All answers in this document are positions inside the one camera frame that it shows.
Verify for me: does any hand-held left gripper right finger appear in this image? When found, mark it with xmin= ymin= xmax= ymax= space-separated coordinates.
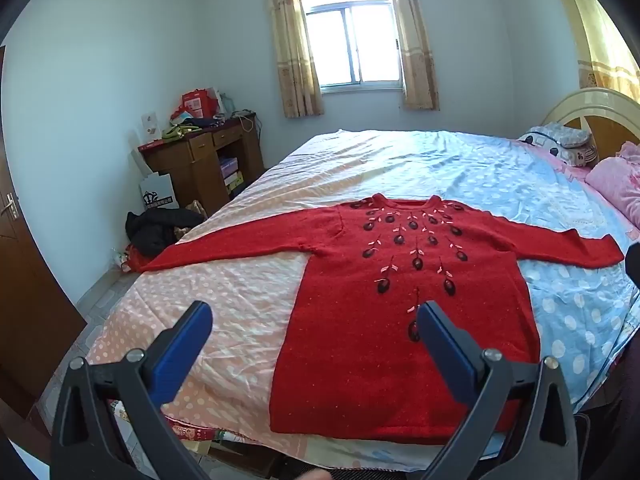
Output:
xmin=416 ymin=301 xmax=581 ymax=480

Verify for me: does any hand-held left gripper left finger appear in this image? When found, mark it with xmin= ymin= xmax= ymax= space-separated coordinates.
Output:
xmin=50 ymin=301 xmax=215 ymax=480

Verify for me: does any red knitted sweater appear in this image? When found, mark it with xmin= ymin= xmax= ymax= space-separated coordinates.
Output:
xmin=137 ymin=193 xmax=632 ymax=446

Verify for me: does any bed with dotted sheet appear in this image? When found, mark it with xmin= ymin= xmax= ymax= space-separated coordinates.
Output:
xmin=85 ymin=129 xmax=640 ymax=471

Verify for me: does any pink quilt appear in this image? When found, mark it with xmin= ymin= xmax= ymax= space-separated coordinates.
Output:
xmin=585 ymin=141 xmax=640 ymax=231

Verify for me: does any black jacket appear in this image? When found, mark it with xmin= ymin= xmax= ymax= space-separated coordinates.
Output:
xmin=125 ymin=207 xmax=206 ymax=258

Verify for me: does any patterned pillow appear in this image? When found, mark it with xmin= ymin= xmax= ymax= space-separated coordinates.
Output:
xmin=517 ymin=122 xmax=598 ymax=166

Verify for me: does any brown wooden door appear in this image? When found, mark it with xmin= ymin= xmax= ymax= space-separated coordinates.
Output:
xmin=0 ymin=45 xmax=86 ymax=411

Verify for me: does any cream wooden headboard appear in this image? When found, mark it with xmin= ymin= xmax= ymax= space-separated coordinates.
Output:
xmin=542 ymin=87 xmax=640 ymax=166

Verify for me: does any brown wooden desk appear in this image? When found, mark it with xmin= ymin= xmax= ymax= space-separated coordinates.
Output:
xmin=137 ymin=119 xmax=266 ymax=216

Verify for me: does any green cloth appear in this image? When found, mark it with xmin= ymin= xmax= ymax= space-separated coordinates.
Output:
xmin=161 ymin=125 xmax=201 ymax=142

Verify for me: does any yellow patterned curtain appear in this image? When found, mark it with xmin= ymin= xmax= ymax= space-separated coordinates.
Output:
xmin=547 ymin=0 xmax=640 ymax=91

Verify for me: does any red gift bag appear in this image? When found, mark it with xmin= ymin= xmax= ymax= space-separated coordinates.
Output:
xmin=181 ymin=88 xmax=221 ymax=120

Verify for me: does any beige patterned curtain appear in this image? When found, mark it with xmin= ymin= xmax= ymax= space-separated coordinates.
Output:
xmin=260 ymin=0 xmax=325 ymax=119
xmin=384 ymin=0 xmax=441 ymax=111

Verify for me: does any sliding glass window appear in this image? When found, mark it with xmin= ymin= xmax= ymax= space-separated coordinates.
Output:
xmin=298 ymin=0 xmax=403 ymax=93

